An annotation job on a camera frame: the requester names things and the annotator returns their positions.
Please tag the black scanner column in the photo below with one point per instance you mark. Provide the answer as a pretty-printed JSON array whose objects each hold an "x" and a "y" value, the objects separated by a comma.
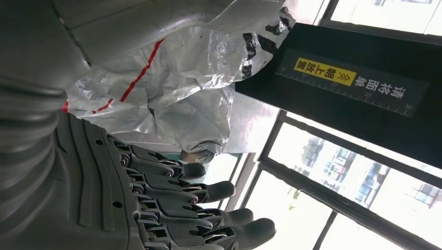
[{"x": 345, "y": 120}]

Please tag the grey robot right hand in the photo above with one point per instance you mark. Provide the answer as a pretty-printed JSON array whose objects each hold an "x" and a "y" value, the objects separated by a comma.
[{"x": 86, "y": 193}]

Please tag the dark window frame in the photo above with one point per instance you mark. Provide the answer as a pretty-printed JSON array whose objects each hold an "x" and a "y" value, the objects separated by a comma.
[{"x": 345, "y": 207}]

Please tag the yellow black column label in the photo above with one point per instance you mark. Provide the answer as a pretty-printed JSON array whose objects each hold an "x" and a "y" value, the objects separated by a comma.
[{"x": 324, "y": 71}]

